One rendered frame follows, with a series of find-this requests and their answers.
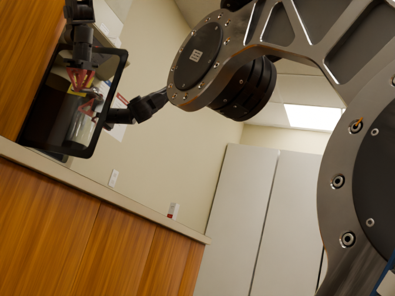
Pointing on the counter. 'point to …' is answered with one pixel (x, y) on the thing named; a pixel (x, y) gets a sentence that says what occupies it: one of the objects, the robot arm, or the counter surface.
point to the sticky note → (81, 86)
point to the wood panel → (24, 55)
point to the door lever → (91, 92)
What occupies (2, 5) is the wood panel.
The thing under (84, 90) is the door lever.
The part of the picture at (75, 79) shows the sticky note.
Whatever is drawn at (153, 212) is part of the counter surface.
